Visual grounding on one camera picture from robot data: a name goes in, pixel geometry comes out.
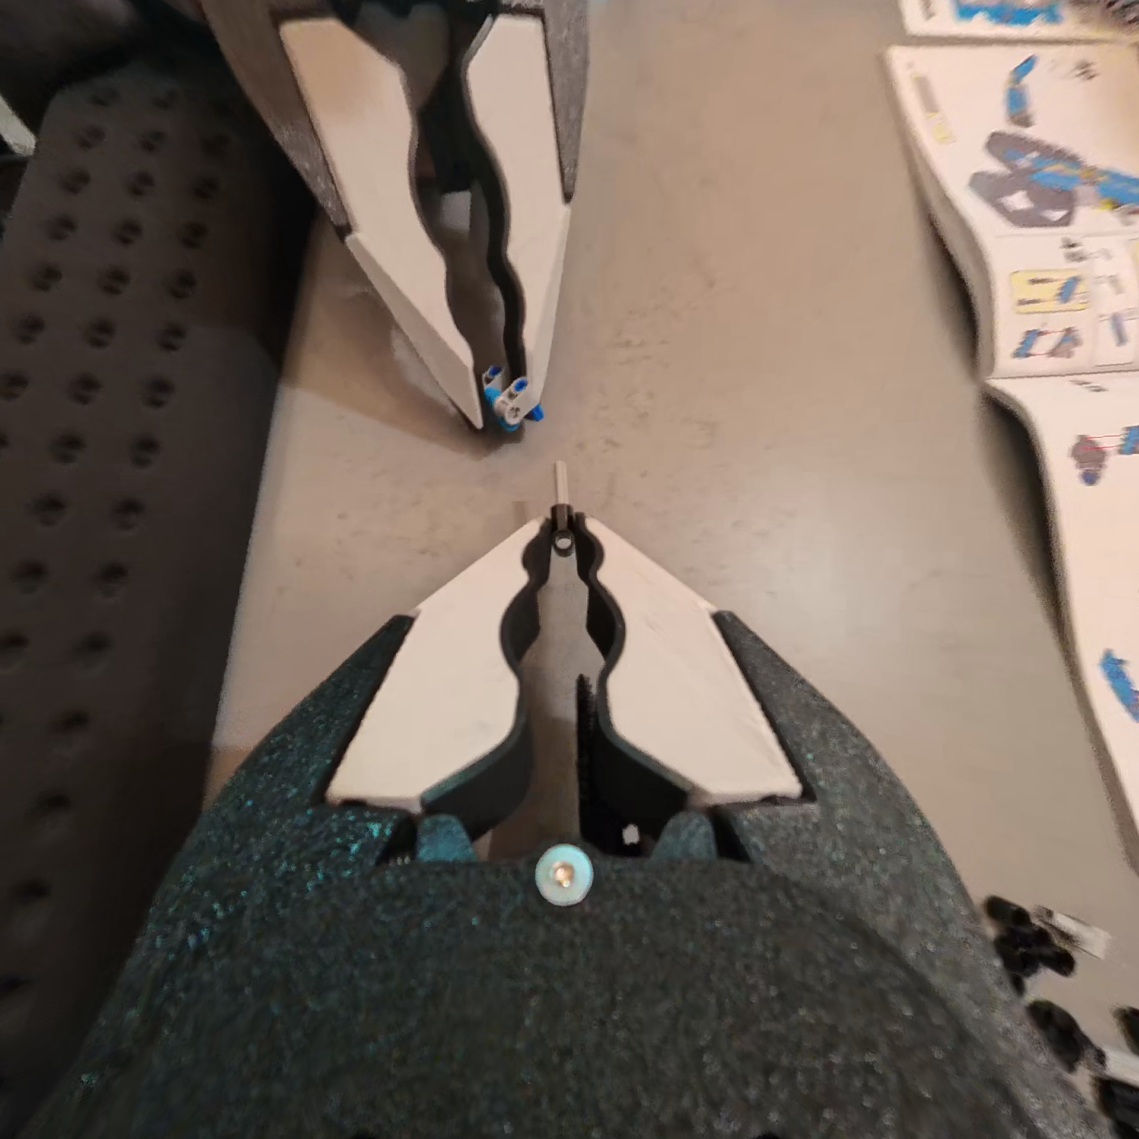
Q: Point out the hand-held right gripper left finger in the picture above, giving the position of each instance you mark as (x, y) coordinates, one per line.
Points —
(428, 712)

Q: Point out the instruction booklet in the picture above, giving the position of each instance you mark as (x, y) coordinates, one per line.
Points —
(1068, 310)

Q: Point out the small blue two-hole beam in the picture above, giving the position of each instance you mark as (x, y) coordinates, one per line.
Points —
(493, 397)

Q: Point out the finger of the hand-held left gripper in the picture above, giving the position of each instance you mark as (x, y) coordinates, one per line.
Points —
(535, 178)
(374, 205)

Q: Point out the black tube connector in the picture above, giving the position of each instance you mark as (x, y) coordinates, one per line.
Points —
(563, 531)

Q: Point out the dark perforated panel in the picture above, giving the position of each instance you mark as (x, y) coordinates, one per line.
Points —
(108, 534)

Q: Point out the blue sticker sheet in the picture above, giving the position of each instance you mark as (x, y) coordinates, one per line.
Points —
(1005, 14)

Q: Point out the pile of building pieces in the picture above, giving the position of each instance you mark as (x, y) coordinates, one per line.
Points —
(1033, 952)

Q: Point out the long grey axle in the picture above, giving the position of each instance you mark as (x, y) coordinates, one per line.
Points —
(562, 485)

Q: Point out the grey desk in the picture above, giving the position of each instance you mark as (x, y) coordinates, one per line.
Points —
(757, 445)

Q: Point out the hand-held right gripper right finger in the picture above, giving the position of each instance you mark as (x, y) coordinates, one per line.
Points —
(695, 712)

